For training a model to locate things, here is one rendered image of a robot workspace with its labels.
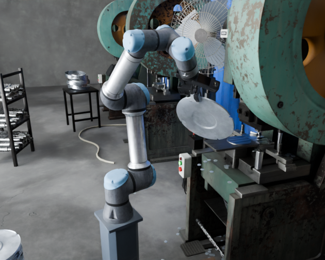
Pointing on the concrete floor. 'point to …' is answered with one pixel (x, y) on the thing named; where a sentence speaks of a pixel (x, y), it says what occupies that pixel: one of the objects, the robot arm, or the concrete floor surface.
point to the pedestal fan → (207, 37)
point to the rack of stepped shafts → (9, 116)
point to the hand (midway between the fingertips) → (200, 100)
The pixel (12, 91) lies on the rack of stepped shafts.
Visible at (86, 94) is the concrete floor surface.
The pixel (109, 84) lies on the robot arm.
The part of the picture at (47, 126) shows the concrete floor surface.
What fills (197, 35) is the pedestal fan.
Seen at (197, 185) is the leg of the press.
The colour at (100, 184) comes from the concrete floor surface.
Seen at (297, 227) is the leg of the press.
